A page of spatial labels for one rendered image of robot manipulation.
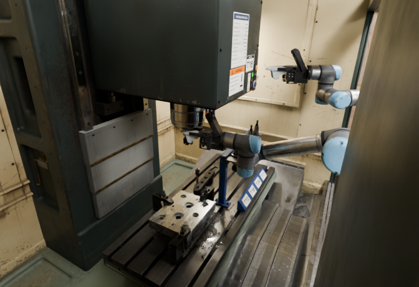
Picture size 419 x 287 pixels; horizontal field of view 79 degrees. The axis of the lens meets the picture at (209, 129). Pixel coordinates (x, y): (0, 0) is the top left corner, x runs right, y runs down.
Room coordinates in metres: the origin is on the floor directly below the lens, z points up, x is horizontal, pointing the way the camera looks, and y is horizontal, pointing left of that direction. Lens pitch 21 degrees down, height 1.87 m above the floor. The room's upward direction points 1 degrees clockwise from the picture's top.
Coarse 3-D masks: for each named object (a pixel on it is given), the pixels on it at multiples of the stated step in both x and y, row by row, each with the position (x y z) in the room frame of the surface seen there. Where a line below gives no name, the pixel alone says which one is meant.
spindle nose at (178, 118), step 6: (174, 108) 1.04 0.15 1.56; (180, 108) 1.03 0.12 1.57; (186, 108) 1.02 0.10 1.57; (192, 108) 1.03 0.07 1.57; (198, 108) 1.04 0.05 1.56; (174, 114) 1.04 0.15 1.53; (180, 114) 1.03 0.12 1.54; (186, 114) 1.02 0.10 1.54; (192, 114) 1.03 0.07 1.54; (198, 114) 1.04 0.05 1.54; (204, 114) 1.07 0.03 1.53; (174, 120) 1.04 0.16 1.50; (180, 120) 1.03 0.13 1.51; (186, 120) 1.02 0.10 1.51; (192, 120) 1.03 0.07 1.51; (198, 120) 1.04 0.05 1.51; (204, 120) 1.08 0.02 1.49; (180, 126) 1.03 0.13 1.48; (186, 126) 1.02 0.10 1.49; (192, 126) 1.03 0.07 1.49; (198, 126) 1.05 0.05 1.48
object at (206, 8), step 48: (96, 0) 1.16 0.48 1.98; (144, 0) 1.04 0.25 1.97; (192, 0) 0.94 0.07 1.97; (240, 0) 1.05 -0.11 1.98; (96, 48) 1.18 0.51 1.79; (144, 48) 1.05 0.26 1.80; (192, 48) 0.94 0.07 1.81; (144, 96) 1.06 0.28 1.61; (192, 96) 0.94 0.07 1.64; (240, 96) 1.12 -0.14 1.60
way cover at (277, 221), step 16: (272, 208) 1.44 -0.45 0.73; (256, 224) 1.25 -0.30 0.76; (272, 224) 1.28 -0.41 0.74; (288, 224) 1.31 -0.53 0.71; (304, 224) 1.32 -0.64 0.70; (256, 240) 1.10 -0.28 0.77; (272, 240) 1.12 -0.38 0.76; (288, 240) 1.15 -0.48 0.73; (240, 256) 1.01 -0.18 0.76; (256, 256) 1.02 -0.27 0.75; (272, 256) 1.01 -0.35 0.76; (288, 256) 1.02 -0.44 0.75; (240, 272) 0.92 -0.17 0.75; (256, 272) 0.93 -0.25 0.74; (272, 272) 0.94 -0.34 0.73; (288, 272) 0.94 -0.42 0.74
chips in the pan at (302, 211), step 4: (300, 196) 1.71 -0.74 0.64; (304, 196) 1.71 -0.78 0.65; (300, 200) 1.64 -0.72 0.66; (304, 200) 1.64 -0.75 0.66; (300, 204) 1.61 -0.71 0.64; (300, 208) 1.54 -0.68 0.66; (304, 208) 1.54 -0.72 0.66; (296, 212) 1.50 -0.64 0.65; (300, 212) 1.49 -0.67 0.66; (304, 212) 1.49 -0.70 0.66; (308, 212) 1.50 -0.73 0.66; (300, 216) 1.45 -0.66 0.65; (304, 216) 1.45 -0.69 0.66; (308, 216) 1.45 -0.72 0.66
